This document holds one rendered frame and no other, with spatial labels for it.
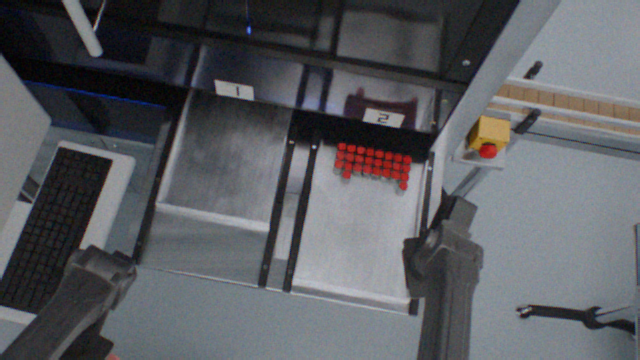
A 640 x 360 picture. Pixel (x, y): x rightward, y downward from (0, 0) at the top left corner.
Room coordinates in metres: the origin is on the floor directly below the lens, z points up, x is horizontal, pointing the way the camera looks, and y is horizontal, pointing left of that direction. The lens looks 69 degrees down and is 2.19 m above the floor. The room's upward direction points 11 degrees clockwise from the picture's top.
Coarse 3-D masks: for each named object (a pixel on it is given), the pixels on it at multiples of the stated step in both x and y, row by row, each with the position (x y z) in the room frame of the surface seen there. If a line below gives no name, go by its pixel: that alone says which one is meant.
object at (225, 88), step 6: (216, 84) 0.63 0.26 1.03; (222, 84) 0.63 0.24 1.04; (228, 84) 0.63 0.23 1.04; (234, 84) 0.63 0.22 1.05; (240, 84) 0.63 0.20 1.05; (216, 90) 0.63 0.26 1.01; (222, 90) 0.63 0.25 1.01; (228, 90) 0.63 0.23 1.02; (234, 90) 0.63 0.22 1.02; (240, 90) 0.63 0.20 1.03; (246, 90) 0.63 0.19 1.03; (252, 90) 0.63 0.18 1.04; (234, 96) 0.63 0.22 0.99; (240, 96) 0.63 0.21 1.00; (246, 96) 0.63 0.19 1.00; (252, 96) 0.63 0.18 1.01
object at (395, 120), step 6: (366, 114) 0.63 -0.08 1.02; (372, 114) 0.63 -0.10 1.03; (378, 114) 0.63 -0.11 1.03; (390, 114) 0.63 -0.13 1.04; (396, 114) 0.63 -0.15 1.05; (366, 120) 0.63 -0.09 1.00; (372, 120) 0.63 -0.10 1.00; (384, 120) 0.63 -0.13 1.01; (390, 120) 0.63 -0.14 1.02; (396, 120) 0.63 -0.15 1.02; (402, 120) 0.63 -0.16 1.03; (396, 126) 0.63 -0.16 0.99
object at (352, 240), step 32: (320, 160) 0.56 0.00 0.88; (320, 192) 0.48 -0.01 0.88; (352, 192) 0.50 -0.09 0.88; (384, 192) 0.51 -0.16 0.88; (416, 192) 0.53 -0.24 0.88; (320, 224) 0.40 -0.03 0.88; (352, 224) 0.42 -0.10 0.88; (384, 224) 0.43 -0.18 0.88; (416, 224) 0.44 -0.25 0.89; (320, 256) 0.33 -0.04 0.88; (352, 256) 0.34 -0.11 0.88; (384, 256) 0.36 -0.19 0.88; (352, 288) 0.26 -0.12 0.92; (384, 288) 0.28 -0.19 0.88
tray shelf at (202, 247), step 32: (160, 128) 0.57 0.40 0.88; (320, 128) 0.65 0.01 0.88; (352, 128) 0.66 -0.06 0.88; (384, 128) 0.68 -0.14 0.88; (416, 160) 0.61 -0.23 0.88; (160, 224) 0.33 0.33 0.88; (192, 224) 0.35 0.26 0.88; (224, 224) 0.36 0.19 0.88; (160, 256) 0.26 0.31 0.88; (192, 256) 0.27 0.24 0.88; (224, 256) 0.29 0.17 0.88; (256, 256) 0.30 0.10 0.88; (288, 256) 0.32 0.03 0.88; (256, 288) 0.23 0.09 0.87; (320, 288) 0.26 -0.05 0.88
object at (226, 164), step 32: (192, 96) 0.67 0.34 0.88; (224, 96) 0.69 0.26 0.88; (192, 128) 0.58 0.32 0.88; (224, 128) 0.60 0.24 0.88; (256, 128) 0.61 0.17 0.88; (288, 128) 0.62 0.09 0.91; (192, 160) 0.50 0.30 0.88; (224, 160) 0.52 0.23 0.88; (256, 160) 0.53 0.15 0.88; (160, 192) 0.40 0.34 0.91; (192, 192) 0.42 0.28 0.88; (224, 192) 0.44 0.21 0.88; (256, 192) 0.45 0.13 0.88; (256, 224) 0.37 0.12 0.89
